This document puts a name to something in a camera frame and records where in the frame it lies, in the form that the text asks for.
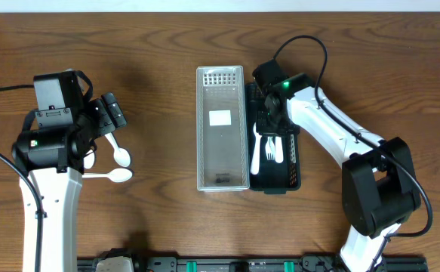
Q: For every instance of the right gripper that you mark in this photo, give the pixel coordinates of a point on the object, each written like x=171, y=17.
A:
x=262, y=128

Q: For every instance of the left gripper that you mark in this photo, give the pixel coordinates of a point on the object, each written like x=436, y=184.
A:
x=103, y=125

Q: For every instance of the white fork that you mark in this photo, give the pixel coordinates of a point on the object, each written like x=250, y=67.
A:
x=279, y=156
x=270, y=149

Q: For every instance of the white spoon bowl down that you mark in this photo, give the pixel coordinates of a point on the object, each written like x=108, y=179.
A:
x=121, y=155

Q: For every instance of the white spoon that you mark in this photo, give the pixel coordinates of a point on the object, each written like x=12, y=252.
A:
x=89, y=159
x=255, y=162

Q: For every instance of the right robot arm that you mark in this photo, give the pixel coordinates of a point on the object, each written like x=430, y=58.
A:
x=379, y=188

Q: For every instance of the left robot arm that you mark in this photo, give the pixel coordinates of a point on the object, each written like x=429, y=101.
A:
x=50, y=152

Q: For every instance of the black plastic basket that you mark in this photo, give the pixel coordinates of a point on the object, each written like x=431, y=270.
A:
x=273, y=177

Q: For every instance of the clear plastic basket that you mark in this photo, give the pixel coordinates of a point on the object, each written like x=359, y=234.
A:
x=221, y=129

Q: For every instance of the white spoon lying sideways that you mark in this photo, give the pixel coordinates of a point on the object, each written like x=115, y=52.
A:
x=117, y=175

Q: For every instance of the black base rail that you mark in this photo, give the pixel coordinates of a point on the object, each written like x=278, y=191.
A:
x=127, y=260

